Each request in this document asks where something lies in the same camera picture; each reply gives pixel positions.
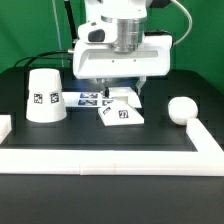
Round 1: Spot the thin grey cable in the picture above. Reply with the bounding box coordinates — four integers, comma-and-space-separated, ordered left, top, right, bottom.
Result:
51, 0, 64, 69

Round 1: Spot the white lamp bulb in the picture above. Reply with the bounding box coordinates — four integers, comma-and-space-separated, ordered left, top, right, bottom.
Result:
168, 96, 198, 125

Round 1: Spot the white lamp base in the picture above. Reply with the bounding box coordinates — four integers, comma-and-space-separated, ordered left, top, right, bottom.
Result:
98, 87, 144, 126

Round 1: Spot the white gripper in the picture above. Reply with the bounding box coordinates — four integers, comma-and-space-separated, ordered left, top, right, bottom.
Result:
73, 20, 173, 98

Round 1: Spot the white marker sheet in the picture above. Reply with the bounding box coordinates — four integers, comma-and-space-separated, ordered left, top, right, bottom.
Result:
62, 92, 113, 108

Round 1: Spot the black cable conduit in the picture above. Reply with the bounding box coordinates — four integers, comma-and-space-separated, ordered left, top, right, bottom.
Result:
63, 0, 81, 48

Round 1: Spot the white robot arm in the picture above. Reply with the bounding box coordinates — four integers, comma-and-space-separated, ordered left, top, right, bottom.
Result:
73, 0, 173, 89

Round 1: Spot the white fence frame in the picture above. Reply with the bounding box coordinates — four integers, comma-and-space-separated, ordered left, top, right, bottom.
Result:
0, 118, 224, 176

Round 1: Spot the white lamp shade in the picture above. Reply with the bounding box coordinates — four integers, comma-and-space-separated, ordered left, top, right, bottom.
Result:
26, 68, 67, 123

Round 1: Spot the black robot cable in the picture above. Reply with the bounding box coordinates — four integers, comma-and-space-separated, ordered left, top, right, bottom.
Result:
13, 49, 76, 69

